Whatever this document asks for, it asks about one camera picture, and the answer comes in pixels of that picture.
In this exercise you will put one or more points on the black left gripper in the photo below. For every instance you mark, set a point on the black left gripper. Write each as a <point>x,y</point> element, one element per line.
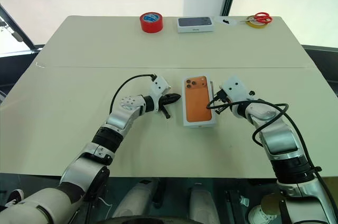
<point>162,101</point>

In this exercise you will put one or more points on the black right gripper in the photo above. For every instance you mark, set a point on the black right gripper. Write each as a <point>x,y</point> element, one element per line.
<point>223,95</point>

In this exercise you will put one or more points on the white phone box lid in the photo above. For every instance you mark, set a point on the white phone box lid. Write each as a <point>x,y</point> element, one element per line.
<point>198,107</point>

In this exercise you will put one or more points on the white phone box base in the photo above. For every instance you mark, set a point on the white phone box base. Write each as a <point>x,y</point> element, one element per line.
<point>212,88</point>

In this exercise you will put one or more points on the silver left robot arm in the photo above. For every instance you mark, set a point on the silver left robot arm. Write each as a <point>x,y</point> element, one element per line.
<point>124,118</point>

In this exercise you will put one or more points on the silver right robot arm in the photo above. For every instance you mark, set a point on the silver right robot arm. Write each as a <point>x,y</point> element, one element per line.
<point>280,139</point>

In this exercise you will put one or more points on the white box with dark phone print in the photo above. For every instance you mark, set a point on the white box with dark phone print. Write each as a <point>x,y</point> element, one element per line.
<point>195,22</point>

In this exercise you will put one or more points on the red tape roll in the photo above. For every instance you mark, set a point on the red tape roll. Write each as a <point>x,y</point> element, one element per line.
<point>151,27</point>

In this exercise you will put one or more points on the yellow tape roll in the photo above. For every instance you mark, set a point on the yellow tape roll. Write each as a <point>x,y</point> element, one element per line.
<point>256,26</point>

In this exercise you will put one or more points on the white shoe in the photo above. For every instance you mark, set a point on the white shoe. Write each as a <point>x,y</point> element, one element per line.
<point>260,216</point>

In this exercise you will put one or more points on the black and white sneaker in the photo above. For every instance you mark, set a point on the black and white sneaker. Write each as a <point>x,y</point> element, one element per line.
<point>16,196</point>

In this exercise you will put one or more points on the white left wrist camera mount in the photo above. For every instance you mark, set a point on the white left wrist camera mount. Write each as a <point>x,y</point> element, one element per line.
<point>159,85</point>

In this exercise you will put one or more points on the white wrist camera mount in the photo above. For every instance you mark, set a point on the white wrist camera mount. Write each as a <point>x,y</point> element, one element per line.
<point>235,86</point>
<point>159,85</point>

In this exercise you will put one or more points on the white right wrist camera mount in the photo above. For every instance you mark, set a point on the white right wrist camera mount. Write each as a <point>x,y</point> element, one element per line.
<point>235,86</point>

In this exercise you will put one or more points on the small white floor bracket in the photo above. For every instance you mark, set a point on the small white floor bracket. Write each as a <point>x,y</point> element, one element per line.
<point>244,201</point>

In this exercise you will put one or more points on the grey slanted window frame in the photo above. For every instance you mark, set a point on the grey slanted window frame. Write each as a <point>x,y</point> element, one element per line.
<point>16,26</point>

